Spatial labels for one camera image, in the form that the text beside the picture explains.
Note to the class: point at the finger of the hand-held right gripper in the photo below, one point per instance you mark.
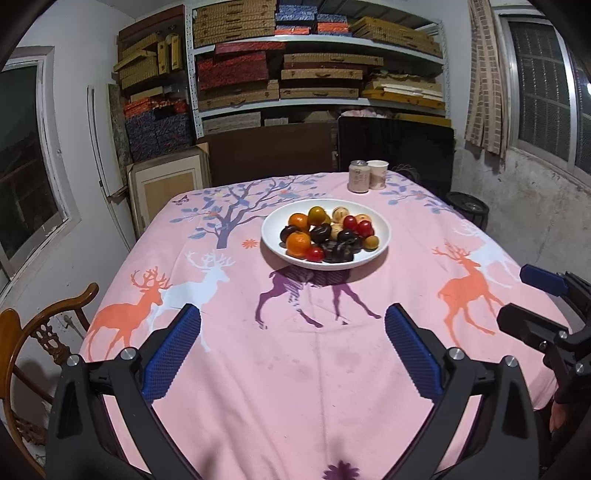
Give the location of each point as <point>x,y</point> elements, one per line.
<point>526,323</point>
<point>542,279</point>

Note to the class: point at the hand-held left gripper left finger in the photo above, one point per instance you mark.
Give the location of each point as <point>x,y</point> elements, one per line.
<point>173,355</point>

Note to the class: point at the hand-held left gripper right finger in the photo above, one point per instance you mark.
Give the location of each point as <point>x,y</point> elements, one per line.
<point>413,355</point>

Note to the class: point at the small olive brown fruit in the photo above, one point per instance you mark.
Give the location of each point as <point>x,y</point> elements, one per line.
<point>371,242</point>

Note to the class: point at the dark purple plum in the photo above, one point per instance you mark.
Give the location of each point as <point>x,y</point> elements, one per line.
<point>349,237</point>

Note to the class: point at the red cherry tomato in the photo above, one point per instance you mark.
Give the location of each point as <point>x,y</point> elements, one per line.
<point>365,228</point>
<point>315,253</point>
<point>349,222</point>

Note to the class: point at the white oval plate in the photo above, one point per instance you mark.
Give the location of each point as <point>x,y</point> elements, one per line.
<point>272,230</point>

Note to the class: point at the person's right hand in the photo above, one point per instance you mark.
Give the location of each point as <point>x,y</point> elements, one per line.
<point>559,415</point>

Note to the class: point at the pink deer print tablecloth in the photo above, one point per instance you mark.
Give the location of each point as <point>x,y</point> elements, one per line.
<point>277,360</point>

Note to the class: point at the black round stool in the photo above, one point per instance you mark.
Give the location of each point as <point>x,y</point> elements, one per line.
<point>466,205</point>

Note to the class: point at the carved wooden chair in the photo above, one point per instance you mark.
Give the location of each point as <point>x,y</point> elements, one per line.
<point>9,332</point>

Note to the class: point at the light wood framed panel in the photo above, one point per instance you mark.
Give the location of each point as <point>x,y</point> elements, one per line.
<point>166,189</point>

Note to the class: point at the paper cup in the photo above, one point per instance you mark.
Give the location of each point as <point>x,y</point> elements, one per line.
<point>378,175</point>

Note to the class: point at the beige drink can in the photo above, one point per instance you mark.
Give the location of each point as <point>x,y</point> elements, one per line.
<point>358,177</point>

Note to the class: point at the black flat panel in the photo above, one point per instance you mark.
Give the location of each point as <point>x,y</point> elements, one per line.
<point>406,152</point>

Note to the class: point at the window with metal mesh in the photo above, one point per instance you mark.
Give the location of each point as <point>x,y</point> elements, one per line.
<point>545,92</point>

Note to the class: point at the beige checked curtain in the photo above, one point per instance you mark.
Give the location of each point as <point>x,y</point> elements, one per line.
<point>485,92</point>

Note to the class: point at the white plank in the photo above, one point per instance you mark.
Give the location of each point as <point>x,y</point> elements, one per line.
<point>99,152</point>

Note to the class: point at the stack of blue patterned boxes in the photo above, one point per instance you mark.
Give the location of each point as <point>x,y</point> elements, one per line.
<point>157,134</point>

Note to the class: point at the dark brown board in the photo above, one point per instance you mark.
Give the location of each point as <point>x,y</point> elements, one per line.
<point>268,152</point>

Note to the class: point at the grey stone slab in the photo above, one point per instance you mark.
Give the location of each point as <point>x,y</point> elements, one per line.
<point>117,129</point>

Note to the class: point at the white framed window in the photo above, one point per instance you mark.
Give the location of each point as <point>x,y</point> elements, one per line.
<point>27,161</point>

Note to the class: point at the white metal shelf rack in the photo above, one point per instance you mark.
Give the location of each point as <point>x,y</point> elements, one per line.
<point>190,69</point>

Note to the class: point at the pile of tan cases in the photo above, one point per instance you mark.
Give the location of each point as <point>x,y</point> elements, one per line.
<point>143,60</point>

